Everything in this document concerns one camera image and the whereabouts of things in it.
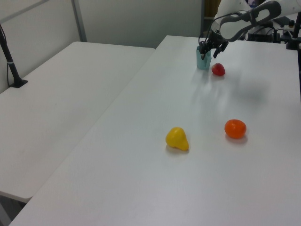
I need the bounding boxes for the black electronics box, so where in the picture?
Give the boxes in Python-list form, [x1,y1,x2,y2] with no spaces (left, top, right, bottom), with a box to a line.
[247,24,276,42]

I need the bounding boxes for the white side table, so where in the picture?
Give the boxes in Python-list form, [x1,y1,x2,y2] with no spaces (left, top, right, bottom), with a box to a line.
[0,41,156,226]

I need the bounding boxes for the black keyboard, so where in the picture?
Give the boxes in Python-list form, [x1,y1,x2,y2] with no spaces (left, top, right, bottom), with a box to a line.
[272,16,293,28]

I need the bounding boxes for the black camera stand pole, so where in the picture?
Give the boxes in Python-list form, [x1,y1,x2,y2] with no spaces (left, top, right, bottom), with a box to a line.
[0,23,28,89]

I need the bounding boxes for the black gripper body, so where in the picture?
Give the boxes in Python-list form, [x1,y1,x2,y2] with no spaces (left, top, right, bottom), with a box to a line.
[201,37,229,51]

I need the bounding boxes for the orange toy tangerine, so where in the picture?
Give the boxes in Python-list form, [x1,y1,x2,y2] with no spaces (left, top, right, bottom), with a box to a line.
[224,119,247,139]

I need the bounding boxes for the yellow toy pear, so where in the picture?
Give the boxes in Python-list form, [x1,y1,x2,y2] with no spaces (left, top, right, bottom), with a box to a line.
[165,127,190,151]

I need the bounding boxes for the brown board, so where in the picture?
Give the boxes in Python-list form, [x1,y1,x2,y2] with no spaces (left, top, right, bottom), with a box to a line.
[204,0,222,19]

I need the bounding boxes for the red toy strawberry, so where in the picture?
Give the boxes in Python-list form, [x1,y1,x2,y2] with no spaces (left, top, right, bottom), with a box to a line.
[211,63,226,76]

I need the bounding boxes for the grey partition post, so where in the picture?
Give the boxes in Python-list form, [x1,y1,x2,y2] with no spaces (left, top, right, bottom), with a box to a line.
[71,0,87,43]

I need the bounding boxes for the black clamp stand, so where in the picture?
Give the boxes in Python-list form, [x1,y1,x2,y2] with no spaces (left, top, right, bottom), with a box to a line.
[285,11,301,50]

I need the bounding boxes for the teal hexagonal mug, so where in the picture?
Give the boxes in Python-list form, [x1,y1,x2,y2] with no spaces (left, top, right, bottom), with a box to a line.
[196,46,212,71]

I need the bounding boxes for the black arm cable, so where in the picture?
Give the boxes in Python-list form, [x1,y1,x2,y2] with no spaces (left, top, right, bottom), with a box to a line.
[198,17,227,48]

